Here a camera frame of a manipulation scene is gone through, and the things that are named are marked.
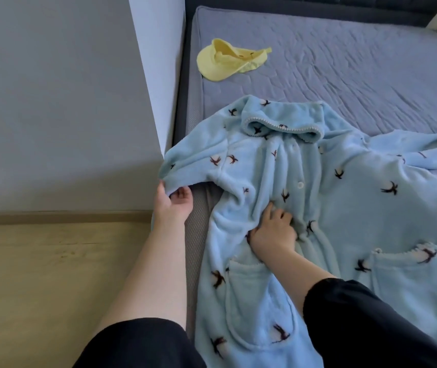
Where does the person's left hand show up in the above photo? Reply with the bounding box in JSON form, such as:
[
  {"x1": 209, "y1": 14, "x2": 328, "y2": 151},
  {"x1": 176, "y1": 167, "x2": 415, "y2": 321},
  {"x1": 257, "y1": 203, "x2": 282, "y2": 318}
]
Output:
[{"x1": 152, "y1": 180, "x2": 194, "y2": 229}]

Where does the person's left forearm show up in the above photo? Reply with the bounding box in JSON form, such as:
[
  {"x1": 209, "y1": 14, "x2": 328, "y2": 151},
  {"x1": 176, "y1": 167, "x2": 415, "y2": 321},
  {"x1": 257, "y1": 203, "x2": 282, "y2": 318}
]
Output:
[{"x1": 92, "y1": 222, "x2": 189, "y2": 341}]

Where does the person's right hand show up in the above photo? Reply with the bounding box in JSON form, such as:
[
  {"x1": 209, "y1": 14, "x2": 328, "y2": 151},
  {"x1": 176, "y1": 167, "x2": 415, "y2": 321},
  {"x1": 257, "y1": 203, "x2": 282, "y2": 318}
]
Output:
[{"x1": 247, "y1": 202, "x2": 299, "y2": 262}]

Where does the black left sleeve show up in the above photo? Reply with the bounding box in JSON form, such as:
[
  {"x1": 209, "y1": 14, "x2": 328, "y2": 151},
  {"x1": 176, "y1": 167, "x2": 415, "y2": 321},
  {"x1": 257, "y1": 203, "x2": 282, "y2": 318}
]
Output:
[{"x1": 73, "y1": 317, "x2": 208, "y2": 368}]

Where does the grey-blue quilted mattress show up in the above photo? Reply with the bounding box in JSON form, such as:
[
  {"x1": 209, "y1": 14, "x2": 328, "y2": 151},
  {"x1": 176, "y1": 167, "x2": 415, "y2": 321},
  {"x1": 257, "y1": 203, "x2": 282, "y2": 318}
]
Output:
[{"x1": 183, "y1": 5, "x2": 437, "y2": 341}]

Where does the light blue fleece bird-print robe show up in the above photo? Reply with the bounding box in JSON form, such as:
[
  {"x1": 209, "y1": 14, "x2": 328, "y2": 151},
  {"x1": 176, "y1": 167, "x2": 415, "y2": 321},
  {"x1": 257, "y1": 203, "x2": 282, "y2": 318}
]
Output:
[{"x1": 159, "y1": 94, "x2": 437, "y2": 368}]

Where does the black right sleeve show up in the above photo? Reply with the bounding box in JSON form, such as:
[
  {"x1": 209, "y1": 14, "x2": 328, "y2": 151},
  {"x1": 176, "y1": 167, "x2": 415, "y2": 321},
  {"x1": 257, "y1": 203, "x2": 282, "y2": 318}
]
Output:
[{"x1": 302, "y1": 278, "x2": 437, "y2": 368}]

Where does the dark grey bed frame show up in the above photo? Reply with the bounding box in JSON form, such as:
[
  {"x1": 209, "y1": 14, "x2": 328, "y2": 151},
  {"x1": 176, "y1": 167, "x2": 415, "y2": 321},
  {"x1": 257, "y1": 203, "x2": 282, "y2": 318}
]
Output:
[{"x1": 172, "y1": 0, "x2": 437, "y2": 157}]

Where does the black sleeve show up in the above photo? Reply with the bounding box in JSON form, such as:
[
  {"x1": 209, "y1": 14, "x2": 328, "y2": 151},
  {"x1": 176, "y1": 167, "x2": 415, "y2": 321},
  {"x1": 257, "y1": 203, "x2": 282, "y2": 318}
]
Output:
[
  {"x1": 73, "y1": 317, "x2": 208, "y2": 368},
  {"x1": 302, "y1": 278, "x2": 437, "y2": 368}
]

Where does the yellow cap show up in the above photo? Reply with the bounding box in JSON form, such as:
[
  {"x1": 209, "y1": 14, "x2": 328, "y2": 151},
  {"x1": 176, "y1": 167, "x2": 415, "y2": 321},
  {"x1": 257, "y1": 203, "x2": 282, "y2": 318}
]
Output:
[{"x1": 196, "y1": 38, "x2": 273, "y2": 82}]

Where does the beige baseboard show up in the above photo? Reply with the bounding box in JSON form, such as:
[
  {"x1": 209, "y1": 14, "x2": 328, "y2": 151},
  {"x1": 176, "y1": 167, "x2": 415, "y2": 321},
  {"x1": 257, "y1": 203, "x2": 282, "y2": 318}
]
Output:
[{"x1": 0, "y1": 210, "x2": 155, "y2": 226}]

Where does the person's right forearm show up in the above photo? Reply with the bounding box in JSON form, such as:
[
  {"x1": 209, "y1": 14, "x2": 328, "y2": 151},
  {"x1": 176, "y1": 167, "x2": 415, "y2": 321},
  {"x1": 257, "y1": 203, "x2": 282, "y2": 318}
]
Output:
[{"x1": 262, "y1": 247, "x2": 338, "y2": 319}]

